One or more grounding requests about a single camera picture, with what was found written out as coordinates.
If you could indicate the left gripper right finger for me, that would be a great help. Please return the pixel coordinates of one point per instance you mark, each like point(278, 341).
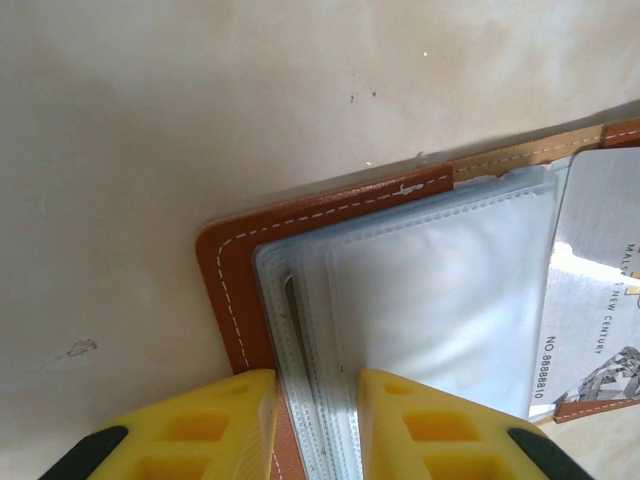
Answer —
point(440, 440)

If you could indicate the brown leather card holder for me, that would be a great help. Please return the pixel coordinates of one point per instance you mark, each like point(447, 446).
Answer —
point(225, 280)

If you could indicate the silver grey membership card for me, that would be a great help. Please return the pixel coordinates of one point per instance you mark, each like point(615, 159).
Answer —
point(600, 210)

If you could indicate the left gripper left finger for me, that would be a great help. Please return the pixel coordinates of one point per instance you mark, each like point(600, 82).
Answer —
point(200, 440)

